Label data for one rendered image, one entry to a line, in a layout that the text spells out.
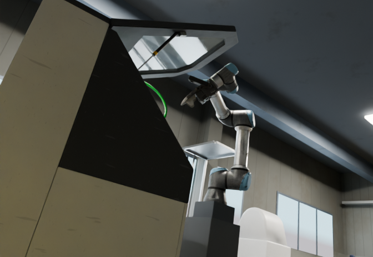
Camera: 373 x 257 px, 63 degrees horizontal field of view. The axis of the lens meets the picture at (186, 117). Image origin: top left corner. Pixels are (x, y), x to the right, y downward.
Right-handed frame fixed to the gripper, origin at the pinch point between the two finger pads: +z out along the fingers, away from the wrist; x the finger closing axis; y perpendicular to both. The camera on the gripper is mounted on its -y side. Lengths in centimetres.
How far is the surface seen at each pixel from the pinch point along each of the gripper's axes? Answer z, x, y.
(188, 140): 0, 361, -39
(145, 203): 41, -32, 34
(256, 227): 1, 312, 130
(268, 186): -75, 496, 117
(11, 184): 67, -61, 4
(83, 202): 56, -47, 21
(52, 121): 47, -53, -10
